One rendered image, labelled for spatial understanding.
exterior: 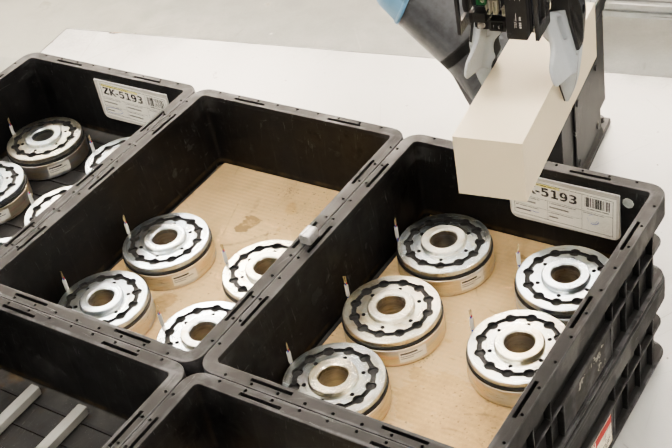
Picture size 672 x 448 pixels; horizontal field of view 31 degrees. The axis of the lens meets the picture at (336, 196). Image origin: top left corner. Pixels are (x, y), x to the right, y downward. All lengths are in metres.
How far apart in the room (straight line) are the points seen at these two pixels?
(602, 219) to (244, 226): 0.42
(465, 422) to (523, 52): 0.35
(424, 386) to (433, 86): 0.77
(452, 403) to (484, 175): 0.25
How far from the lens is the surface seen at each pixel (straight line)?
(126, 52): 2.15
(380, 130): 1.37
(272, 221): 1.43
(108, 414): 1.26
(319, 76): 1.94
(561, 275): 1.26
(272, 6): 3.74
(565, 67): 1.07
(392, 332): 1.21
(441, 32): 1.53
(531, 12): 1.01
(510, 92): 1.07
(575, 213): 1.29
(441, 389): 1.19
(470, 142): 1.02
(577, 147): 1.59
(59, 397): 1.30
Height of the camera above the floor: 1.68
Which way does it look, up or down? 36 degrees down
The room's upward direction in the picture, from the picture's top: 11 degrees counter-clockwise
